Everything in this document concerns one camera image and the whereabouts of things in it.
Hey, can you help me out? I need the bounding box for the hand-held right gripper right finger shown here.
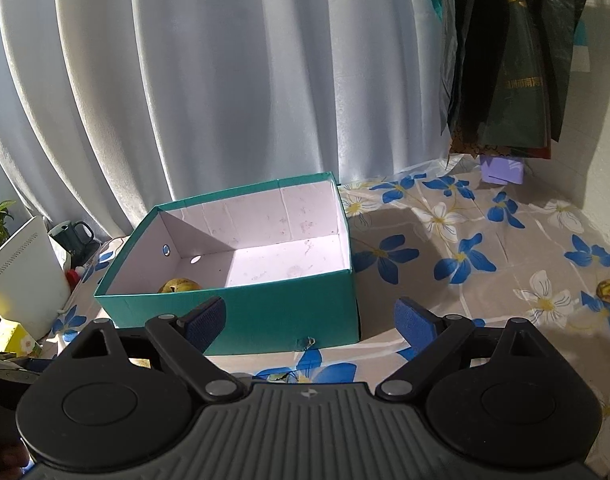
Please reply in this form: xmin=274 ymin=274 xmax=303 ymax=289
xmin=376 ymin=297 xmax=546 ymax=402

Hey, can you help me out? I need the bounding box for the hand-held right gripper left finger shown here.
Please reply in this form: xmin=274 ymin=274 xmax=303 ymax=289
xmin=72 ymin=296 xmax=246 ymax=403

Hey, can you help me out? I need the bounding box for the yellow-green apple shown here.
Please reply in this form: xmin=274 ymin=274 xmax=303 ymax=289
xmin=158 ymin=277 xmax=202 ymax=294

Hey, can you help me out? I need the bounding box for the teal cardboard box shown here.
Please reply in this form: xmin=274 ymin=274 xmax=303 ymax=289
xmin=94 ymin=171 xmax=361 ymax=357

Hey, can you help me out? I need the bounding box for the person's left hand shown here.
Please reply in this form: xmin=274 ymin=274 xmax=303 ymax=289
xmin=0 ymin=442 xmax=30 ymax=480

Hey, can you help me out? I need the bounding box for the yellow sponge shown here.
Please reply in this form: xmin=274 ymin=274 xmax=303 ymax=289
xmin=0 ymin=319 xmax=42 ymax=357

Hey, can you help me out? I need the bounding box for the blue floral tablecloth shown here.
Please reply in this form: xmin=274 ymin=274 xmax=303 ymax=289
xmin=50 ymin=154 xmax=610 ymax=478

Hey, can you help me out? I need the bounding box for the white ventilated device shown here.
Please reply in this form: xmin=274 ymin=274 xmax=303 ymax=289
xmin=0 ymin=215 xmax=72 ymax=341

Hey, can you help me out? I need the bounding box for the dark green mug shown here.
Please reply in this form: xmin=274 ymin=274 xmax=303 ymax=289
xmin=49 ymin=221 xmax=101 ymax=267

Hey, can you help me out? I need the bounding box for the purple box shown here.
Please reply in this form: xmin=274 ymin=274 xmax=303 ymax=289
xmin=480 ymin=155 xmax=526 ymax=185

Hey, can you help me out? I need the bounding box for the white curtain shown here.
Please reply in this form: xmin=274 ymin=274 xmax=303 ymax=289
xmin=0 ymin=0 xmax=458 ymax=241

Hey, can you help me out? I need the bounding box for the dark green printed bag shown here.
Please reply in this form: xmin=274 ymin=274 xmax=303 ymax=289
xmin=477 ymin=0 xmax=553 ymax=148

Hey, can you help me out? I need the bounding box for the black plastic bag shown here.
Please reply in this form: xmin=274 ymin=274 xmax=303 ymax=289
xmin=439 ymin=0 xmax=596 ymax=143

